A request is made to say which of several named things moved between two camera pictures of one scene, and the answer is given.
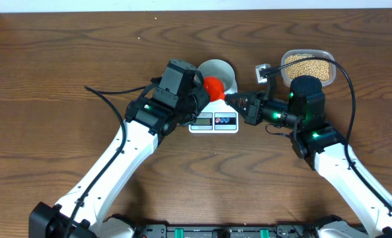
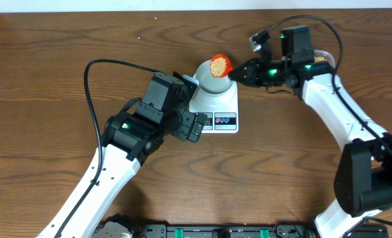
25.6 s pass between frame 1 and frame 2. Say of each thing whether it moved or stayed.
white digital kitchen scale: stayed
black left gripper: moved
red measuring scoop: moved
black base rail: stayed
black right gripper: moved
